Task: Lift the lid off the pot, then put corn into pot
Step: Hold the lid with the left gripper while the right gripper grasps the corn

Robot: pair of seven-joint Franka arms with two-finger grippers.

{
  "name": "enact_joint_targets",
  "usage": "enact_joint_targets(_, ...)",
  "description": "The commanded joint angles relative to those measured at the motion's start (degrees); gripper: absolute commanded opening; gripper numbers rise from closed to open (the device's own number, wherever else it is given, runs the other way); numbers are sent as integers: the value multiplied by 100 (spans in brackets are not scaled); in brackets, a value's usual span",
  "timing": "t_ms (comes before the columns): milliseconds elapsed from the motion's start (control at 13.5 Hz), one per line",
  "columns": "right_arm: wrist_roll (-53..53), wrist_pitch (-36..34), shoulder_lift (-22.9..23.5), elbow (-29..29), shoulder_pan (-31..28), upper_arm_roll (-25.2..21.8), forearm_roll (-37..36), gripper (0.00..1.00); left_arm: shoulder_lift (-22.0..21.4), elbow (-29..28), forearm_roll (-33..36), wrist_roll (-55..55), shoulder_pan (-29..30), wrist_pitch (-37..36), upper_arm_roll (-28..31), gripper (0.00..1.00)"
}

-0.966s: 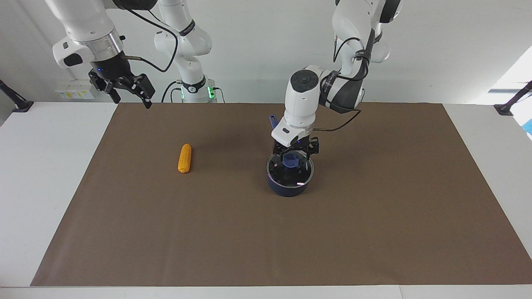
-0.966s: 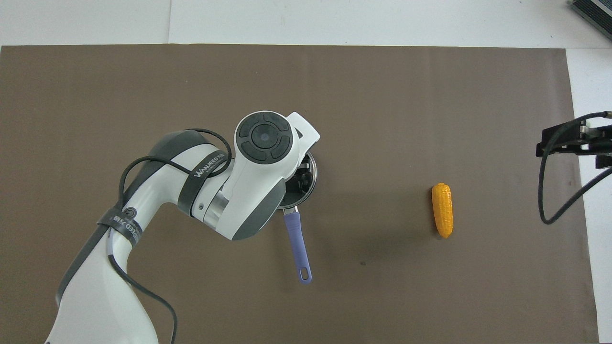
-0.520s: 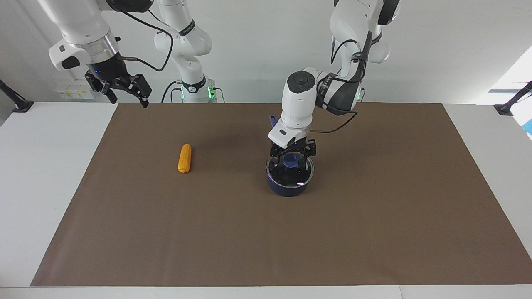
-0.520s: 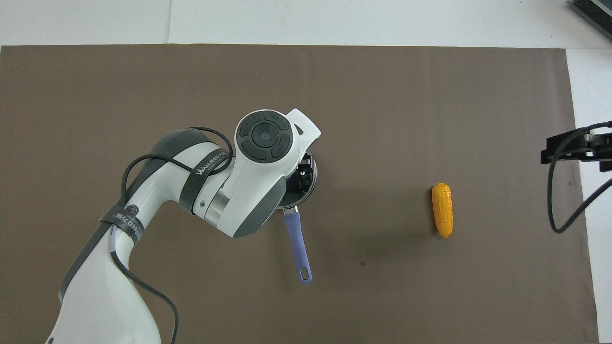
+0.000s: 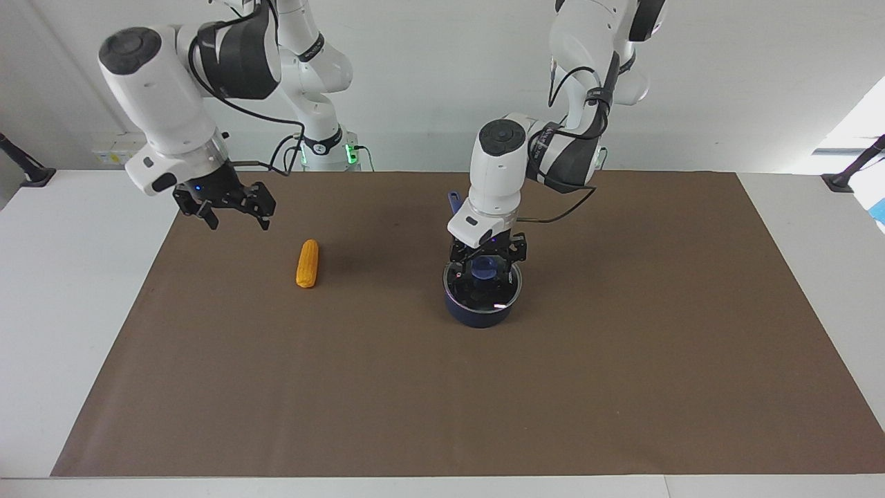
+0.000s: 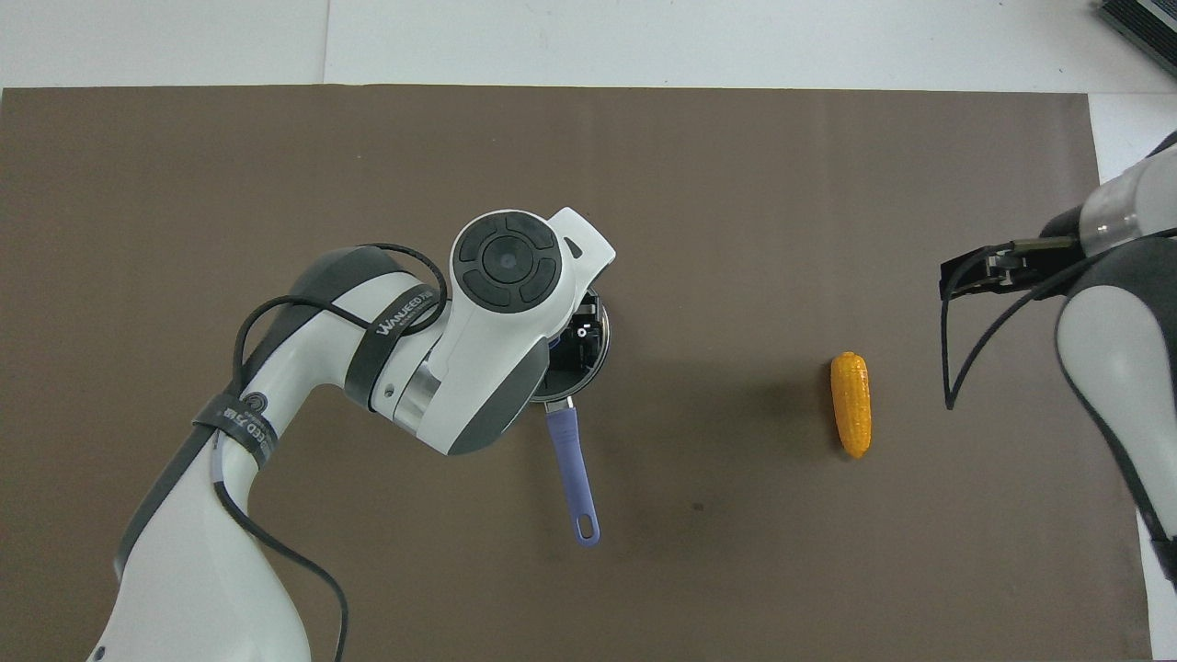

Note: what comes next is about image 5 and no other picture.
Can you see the black clamp stand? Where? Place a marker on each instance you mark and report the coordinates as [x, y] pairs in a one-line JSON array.
[[840, 182], [38, 176]]

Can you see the yellow corn cob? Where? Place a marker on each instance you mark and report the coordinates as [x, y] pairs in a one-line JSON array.
[[308, 264]]

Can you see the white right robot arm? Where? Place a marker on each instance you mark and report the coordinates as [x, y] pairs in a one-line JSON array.
[[159, 90]]

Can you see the brown table mat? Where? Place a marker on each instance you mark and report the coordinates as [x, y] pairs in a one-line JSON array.
[[415, 401]]

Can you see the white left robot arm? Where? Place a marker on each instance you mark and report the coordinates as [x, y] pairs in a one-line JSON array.
[[494, 173]]

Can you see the light blue object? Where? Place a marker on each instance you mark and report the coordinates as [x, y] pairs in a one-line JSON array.
[[880, 211]]

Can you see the glass lid blue knob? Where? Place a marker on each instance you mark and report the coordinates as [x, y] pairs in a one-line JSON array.
[[498, 294]]

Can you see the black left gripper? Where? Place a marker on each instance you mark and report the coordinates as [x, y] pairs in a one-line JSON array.
[[494, 247]]

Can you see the white wall socket strip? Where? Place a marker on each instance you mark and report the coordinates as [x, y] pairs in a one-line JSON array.
[[114, 149]]

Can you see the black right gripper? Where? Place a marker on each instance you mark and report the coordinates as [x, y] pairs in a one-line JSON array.
[[214, 188]]

